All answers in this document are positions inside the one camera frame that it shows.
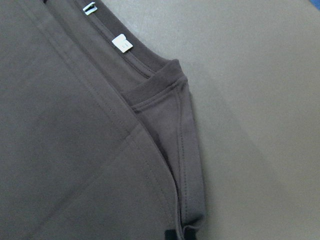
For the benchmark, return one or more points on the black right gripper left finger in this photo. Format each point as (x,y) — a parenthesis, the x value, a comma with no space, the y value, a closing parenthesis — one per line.
(170,234)

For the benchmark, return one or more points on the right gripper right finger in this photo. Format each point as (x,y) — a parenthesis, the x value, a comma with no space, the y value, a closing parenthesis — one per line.
(190,234)

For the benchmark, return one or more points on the brown t-shirt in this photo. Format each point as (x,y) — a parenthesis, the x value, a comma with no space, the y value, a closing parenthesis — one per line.
(97,132)

